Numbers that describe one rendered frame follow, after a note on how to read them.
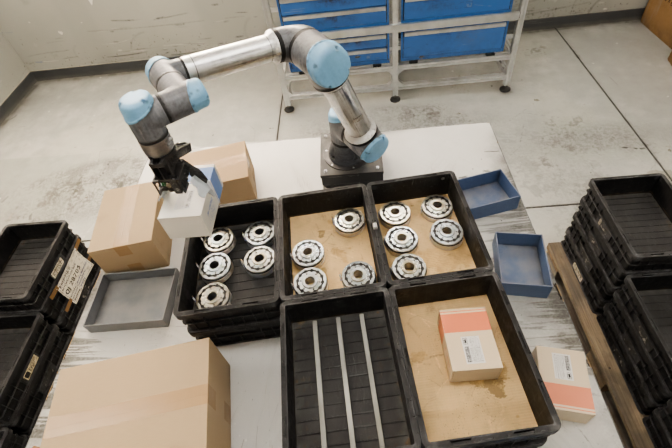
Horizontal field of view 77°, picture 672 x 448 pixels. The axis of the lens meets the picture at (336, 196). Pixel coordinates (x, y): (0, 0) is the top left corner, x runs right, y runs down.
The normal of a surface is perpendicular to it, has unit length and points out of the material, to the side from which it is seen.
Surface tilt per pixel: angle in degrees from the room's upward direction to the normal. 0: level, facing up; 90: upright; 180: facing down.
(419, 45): 90
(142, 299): 0
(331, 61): 85
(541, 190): 0
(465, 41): 90
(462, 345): 0
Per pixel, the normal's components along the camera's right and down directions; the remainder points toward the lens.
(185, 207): -0.11, -0.67
